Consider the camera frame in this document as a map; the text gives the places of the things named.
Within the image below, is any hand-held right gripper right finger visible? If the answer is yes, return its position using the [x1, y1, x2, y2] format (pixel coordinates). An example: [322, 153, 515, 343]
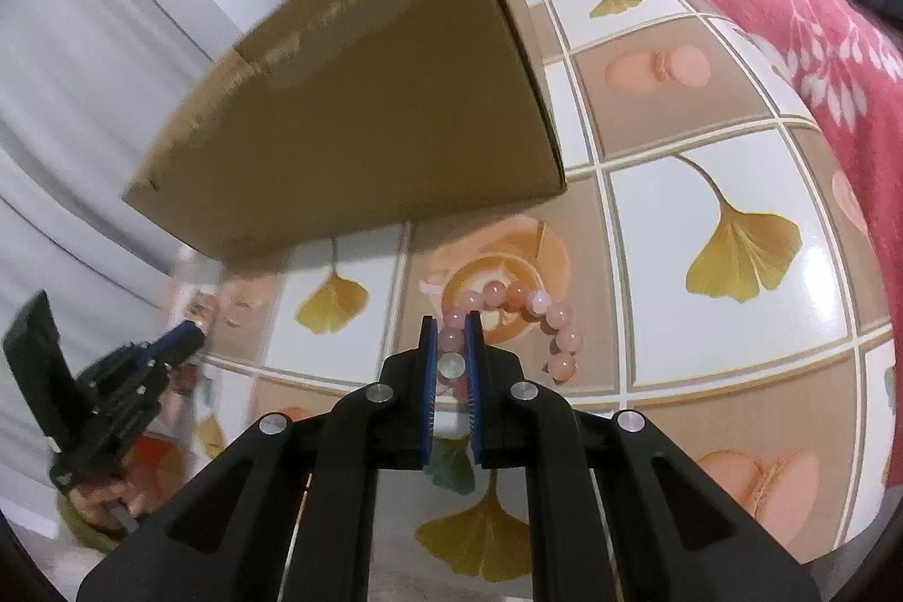
[462, 309, 823, 602]

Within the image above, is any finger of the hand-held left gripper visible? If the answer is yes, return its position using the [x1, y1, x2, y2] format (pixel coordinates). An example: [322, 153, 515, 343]
[91, 358, 186, 455]
[85, 322, 208, 395]

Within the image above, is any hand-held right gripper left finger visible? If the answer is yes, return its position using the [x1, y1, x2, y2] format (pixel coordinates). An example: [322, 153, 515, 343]
[76, 314, 442, 602]

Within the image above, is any pink bead bracelet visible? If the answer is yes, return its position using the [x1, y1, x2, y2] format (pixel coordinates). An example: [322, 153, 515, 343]
[436, 279, 586, 406]

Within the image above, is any brown cardboard box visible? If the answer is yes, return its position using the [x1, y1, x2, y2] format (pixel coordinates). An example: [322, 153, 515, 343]
[121, 0, 569, 265]

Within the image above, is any person's left hand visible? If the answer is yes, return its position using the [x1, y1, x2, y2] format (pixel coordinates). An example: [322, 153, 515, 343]
[67, 464, 152, 536]

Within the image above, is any green leaf print blanket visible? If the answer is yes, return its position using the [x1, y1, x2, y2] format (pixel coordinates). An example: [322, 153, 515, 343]
[56, 496, 135, 553]

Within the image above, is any white curtain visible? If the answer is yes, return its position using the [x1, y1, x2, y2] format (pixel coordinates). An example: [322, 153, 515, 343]
[0, 0, 283, 321]

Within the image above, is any pink floral blanket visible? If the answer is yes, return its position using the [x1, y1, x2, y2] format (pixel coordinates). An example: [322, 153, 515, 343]
[596, 0, 903, 321]

